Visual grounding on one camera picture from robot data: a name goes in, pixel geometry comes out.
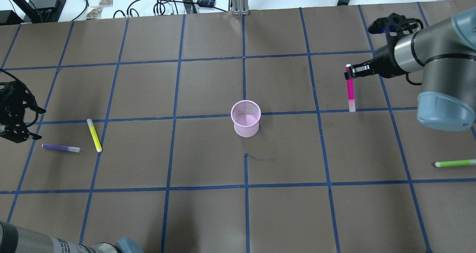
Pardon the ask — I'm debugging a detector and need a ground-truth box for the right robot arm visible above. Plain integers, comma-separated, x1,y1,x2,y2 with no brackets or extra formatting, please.
344,8,476,132

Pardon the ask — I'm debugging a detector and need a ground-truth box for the green highlighter pen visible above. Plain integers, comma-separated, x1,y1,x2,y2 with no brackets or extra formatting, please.
434,159,476,167

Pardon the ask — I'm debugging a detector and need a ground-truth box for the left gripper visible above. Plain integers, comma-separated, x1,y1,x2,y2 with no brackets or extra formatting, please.
0,81,42,144

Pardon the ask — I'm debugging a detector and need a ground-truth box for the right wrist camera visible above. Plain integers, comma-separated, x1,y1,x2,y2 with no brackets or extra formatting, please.
367,13,424,36

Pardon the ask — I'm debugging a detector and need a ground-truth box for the pink highlighter pen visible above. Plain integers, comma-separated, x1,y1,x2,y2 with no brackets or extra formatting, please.
344,64,356,112

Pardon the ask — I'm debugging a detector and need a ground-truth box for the pink mesh cup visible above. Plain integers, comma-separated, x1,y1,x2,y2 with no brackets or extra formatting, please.
231,99,262,138

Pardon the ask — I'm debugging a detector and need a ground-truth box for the blue checkered pouch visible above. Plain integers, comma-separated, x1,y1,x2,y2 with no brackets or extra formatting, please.
196,0,216,9

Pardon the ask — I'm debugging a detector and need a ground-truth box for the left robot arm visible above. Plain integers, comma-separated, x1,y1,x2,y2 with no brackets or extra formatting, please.
0,81,143,253

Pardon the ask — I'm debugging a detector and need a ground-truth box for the yellow highlighter pen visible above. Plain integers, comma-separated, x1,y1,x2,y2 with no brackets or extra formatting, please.
86,118,102,153

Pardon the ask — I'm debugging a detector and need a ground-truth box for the purple highlighter pen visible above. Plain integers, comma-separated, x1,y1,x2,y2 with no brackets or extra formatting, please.
41,144,81,153

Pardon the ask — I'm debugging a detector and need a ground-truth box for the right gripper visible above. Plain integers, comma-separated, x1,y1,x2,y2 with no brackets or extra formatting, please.
344,49,401,80

